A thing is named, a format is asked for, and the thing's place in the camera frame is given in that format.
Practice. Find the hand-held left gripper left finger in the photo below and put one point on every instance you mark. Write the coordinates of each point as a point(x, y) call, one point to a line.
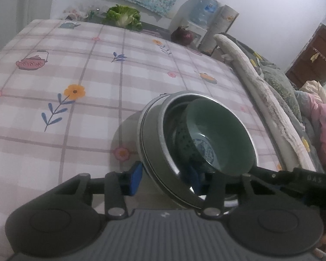
point(135, 179)

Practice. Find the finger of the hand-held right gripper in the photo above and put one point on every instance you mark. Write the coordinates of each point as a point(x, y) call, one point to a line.
point(271, 178)

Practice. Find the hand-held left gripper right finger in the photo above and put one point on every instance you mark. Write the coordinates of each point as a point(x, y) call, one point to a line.
point(197, 180)

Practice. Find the large steel dish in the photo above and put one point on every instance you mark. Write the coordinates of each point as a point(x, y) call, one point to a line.
point(140, 130)

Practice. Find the green ceramic bowl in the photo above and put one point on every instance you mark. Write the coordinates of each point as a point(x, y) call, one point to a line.
point(220, 130)

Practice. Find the grey quilt with yellow prints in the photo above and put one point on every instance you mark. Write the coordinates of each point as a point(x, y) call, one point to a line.
point(309, 130)

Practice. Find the white rolled bedding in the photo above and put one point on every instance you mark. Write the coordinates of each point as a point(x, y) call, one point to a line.
point(260, 92)

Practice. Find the green leaf-print pillow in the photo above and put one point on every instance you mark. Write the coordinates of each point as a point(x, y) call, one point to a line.
point(281, 89)

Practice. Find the cream cloth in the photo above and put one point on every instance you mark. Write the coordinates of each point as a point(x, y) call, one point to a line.
point(312, 87)

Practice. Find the brown wooden door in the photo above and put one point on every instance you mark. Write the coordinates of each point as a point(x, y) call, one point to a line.
point(312, 51)

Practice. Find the white water dispenser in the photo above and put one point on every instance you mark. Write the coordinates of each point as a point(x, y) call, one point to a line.
point(194, 31)

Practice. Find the dark side table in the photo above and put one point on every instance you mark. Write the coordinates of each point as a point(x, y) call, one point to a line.
point(152, 30)

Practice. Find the rolled printed mat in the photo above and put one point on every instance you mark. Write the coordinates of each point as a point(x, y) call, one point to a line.
point(220, 30)

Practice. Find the green lettuce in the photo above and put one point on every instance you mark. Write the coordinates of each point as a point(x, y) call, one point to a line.
point(123, 16)

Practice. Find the large water jug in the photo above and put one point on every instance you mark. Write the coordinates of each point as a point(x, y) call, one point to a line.
point(203, 8)

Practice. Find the white plastic bag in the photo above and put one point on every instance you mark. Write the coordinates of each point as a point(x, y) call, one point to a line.
point(74, 12)

